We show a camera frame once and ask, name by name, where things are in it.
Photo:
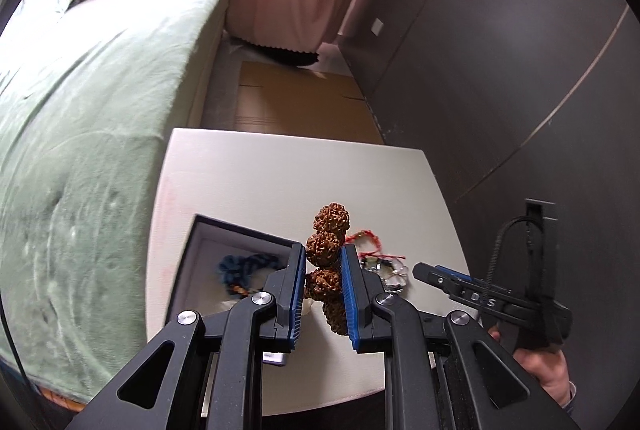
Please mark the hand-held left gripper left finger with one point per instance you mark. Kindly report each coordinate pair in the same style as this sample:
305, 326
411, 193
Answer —
298, 295

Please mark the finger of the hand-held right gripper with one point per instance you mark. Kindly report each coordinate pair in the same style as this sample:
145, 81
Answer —
435, 277
455, 272

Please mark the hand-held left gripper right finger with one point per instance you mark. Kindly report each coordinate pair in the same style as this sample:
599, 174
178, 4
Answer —
348, 295

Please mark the black jewelry box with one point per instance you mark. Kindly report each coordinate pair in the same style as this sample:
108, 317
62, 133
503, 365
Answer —
210, 255

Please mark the person's right hand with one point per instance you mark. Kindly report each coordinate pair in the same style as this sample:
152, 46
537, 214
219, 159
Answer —
545, 370

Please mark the small silver object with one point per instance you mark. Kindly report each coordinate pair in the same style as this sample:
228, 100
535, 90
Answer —
276, 358

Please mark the flat cardboard sheet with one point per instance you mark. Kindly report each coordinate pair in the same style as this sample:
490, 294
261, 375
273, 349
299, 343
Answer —
300, 104

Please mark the grey wardrobe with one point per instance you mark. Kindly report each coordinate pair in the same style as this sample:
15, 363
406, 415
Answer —
500, 59

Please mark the green blanket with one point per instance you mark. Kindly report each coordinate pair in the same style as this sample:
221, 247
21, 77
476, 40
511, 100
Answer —
100, 109

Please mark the pale green quilt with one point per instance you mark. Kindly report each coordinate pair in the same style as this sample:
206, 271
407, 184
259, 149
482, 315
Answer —
50, 4

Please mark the white wall switch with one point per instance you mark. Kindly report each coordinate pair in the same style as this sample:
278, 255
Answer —
377, 26

